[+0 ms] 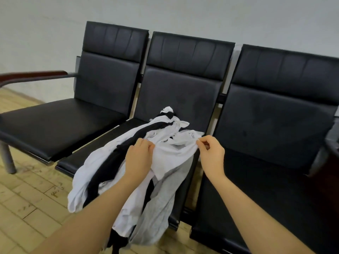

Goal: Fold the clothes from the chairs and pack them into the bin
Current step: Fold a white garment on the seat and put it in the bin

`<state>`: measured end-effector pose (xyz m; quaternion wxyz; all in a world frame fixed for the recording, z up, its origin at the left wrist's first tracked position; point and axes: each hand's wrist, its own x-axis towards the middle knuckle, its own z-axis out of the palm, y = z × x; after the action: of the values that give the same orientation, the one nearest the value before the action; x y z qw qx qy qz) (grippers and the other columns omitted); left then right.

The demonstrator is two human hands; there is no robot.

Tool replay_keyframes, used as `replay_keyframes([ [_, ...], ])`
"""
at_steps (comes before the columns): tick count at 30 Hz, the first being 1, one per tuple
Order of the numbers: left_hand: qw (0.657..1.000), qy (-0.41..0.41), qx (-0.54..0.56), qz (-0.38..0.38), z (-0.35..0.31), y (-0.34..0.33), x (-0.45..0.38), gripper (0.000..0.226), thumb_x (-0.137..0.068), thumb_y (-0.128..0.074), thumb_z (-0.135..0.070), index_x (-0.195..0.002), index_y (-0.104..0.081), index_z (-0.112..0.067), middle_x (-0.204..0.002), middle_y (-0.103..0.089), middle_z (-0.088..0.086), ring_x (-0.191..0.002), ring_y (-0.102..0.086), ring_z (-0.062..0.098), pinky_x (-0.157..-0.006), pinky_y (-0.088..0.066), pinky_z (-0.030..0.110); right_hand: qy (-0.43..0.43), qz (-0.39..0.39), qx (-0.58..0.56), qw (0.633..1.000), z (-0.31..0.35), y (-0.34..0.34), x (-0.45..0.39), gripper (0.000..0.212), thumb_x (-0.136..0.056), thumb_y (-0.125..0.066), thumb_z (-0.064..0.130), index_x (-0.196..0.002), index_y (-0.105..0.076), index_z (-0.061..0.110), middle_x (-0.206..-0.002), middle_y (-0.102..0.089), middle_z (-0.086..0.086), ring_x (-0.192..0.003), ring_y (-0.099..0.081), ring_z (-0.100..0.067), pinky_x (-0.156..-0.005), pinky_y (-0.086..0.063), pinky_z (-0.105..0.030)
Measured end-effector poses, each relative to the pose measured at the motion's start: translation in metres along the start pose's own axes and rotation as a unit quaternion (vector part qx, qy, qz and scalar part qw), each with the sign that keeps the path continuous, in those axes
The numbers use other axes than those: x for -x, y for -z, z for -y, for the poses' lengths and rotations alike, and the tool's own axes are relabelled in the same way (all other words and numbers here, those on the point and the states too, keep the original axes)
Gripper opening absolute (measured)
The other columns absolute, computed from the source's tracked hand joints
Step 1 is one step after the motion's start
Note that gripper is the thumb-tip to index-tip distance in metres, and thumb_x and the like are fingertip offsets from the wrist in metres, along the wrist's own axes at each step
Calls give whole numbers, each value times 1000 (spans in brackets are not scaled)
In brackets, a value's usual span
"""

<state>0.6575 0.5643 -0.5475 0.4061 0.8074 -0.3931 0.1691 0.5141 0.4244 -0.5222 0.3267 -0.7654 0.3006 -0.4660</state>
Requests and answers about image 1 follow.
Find person's left hand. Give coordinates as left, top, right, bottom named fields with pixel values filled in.
left=124, top=137, right=156, bottom=183

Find person's right hand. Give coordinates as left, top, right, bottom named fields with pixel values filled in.
left=196, top=135, right=227, bottom=181

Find pile of clothes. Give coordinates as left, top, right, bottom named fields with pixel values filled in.
left=67, top=106, right=205, bottom=250

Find person's left forearm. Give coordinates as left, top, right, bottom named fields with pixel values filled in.
left=33, top=174, right=147, bottom=254

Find person's right forearm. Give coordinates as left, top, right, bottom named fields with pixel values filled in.
left=208, top=174, right=314, bottom=254

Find grey metal bench leg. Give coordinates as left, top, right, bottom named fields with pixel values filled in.
left=0, top=139, right=17, bottom=175

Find brown wooden bench armrest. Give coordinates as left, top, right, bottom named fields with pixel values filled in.
left=0, top=69, right=70, bottom=88

